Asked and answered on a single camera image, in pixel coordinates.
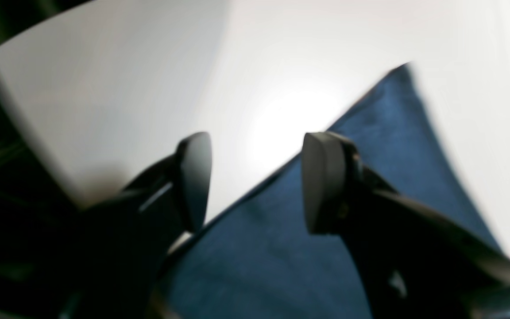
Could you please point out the dark blue t-shirt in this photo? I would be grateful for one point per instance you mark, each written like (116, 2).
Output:
(313, 241)

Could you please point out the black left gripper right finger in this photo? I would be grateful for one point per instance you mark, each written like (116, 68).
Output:
(413, 262)

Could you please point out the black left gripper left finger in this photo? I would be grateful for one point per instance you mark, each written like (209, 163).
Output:
(125, 239)

